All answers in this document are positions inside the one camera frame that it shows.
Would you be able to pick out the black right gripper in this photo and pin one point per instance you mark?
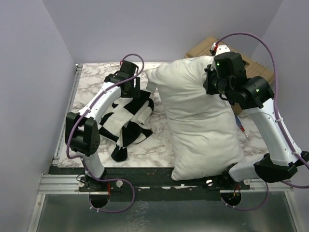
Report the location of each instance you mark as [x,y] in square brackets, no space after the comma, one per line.
[209,89]

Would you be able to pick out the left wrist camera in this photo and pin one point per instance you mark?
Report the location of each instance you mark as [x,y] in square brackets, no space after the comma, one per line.
[128,69]

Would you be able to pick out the black and white checkered pillowcase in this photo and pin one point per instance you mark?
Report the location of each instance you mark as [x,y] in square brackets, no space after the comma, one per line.
[128,123]

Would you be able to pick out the tan plastic toolbox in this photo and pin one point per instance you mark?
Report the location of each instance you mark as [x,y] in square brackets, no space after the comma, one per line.
[250,93]

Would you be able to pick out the white pillow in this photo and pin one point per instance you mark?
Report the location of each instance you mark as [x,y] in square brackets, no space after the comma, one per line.
[203,129]

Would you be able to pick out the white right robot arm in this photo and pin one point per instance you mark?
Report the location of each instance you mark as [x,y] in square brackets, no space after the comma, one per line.
[283,157]

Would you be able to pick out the black front mounting rail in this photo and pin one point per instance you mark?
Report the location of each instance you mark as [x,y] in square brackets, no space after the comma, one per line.
[150,184]

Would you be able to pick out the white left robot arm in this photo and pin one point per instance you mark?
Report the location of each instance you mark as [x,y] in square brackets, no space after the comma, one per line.
[82,136]

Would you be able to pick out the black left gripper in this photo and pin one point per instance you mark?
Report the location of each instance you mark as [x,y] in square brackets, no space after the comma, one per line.
[135,91]

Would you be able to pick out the blue handled screwdriver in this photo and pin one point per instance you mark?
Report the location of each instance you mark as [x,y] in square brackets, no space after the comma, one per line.
[241,127]

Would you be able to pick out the aluminium left side rail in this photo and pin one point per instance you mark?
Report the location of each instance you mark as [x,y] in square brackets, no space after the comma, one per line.
[61,140]

